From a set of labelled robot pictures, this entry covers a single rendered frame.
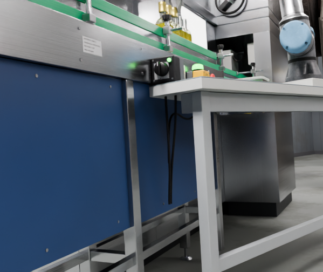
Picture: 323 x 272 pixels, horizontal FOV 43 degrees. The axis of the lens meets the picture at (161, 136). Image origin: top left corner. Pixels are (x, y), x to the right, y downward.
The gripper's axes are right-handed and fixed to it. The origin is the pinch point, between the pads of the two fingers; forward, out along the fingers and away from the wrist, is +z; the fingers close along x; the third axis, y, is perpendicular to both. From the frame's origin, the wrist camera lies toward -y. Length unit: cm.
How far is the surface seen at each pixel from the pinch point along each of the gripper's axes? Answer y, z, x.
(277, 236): -20, 96, -45
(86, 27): -89, 29, -16
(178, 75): -53, 38, -24
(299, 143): 705, 90, 49
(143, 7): -7.0, -1.6, 12.0
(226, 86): -51, 43, -39
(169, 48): -42, 27, -16
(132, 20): -62, 21, -14
